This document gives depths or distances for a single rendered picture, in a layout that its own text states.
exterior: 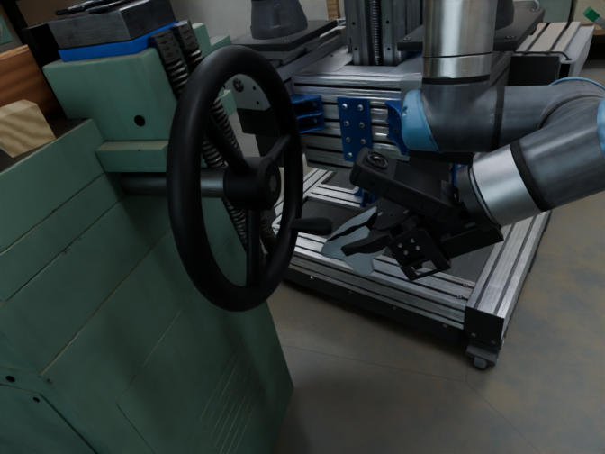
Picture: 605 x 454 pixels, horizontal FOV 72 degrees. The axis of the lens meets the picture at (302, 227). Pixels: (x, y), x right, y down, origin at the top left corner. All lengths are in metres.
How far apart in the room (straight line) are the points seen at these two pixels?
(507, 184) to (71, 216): 0.45
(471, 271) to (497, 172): 0.80
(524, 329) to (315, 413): 0.64
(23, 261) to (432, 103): 0.46
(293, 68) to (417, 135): 0.68
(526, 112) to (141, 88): 0.40
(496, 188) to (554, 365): 0.94
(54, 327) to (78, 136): 0.21
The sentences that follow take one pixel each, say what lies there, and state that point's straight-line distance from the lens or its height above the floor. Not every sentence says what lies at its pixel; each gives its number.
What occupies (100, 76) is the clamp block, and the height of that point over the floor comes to 0.94.
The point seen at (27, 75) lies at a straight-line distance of 0.59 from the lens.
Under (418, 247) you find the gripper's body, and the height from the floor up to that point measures 0.72.
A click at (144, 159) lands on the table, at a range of 0.50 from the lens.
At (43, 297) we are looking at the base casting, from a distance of 0.51.
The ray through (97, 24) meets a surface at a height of 0.99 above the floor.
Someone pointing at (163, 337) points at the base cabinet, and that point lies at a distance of 0.66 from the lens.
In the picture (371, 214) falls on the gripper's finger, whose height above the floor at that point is 0.74.
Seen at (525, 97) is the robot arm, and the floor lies 0.85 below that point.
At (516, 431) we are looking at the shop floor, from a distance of 1.20.
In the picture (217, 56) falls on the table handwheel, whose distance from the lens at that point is 0.42.
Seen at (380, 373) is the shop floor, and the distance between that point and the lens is 1.25.
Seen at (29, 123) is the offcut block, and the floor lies 0.92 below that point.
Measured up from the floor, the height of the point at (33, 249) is 0.82.
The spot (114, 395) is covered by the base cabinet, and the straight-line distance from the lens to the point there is 0.61.
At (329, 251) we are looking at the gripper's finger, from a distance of 0.52.
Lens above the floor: 1.04
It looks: 36 degrees down
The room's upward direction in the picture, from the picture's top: 12 degrees counter-clockwise
